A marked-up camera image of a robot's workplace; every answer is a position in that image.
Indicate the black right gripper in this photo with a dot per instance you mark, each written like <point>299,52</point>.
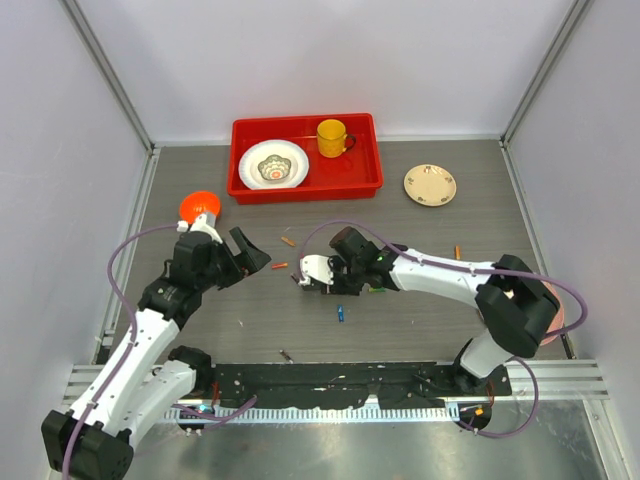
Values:
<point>339,287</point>

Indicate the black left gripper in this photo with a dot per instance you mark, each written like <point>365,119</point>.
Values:
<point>248,261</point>

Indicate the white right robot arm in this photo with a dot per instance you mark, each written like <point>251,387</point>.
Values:
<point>516,311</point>

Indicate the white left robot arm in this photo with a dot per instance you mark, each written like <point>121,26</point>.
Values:
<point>97,436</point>

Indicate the orange battery left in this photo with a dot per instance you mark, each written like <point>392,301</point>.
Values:
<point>288,241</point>

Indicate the orange plastic bowl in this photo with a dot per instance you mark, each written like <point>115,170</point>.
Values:
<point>198,203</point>

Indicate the red plastic tray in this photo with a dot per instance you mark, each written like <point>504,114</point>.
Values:
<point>353,175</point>

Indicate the small patterned bowl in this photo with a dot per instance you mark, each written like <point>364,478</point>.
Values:
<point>274,168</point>

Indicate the white paper plate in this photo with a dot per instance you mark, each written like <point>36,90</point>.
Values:
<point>247,167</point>

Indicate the dark battery near base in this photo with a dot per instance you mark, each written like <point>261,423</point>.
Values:
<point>286,356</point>

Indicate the beige floral plate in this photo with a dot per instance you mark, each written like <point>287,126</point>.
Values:
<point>430,185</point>

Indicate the yellow mug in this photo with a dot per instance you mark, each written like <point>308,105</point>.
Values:
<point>333,139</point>

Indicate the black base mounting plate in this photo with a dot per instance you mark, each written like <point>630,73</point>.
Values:
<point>338,386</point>

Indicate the pink plate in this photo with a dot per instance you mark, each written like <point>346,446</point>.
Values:
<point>558,322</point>

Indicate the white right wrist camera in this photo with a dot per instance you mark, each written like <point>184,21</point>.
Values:
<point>315,269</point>

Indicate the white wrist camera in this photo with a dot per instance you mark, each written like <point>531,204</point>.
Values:
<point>315,269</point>
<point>204,223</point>

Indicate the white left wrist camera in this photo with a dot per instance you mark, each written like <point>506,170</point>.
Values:
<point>204,223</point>

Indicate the white slotted cable duct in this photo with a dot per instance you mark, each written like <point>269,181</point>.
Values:
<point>369,413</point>

